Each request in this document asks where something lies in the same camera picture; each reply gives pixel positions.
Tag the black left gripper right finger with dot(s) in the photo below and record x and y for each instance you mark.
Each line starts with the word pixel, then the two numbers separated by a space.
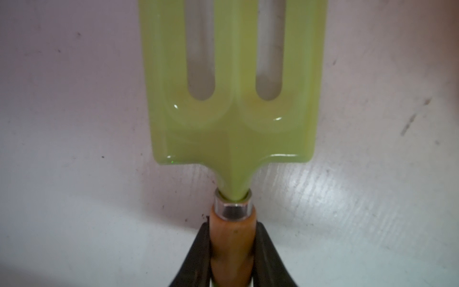
pixel 268 268

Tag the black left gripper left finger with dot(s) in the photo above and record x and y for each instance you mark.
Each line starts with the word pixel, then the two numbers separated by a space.
pixel 195 271

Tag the green garden fork wooden handle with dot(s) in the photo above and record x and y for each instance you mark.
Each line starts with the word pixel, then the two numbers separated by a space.
pixel 235 132

